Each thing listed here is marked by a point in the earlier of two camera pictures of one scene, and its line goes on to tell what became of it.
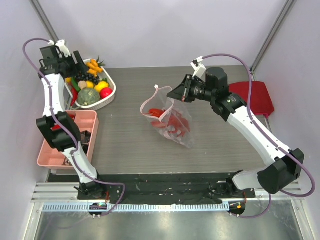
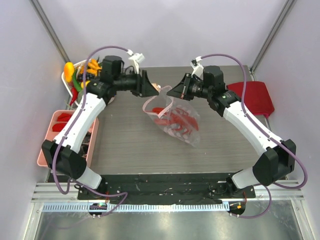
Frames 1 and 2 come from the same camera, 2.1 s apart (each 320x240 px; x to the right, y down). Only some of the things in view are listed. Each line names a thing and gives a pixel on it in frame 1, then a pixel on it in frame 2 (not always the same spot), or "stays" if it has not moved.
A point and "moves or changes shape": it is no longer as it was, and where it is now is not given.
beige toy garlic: [82, 84] -> [157, 86]
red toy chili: [75, 94] stays
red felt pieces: [58, 127] stays
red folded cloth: [261, 103] stays
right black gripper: [187, 88] stays
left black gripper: [80, 67] -> [143, 87]
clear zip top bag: [170, 116] moves or changes shape
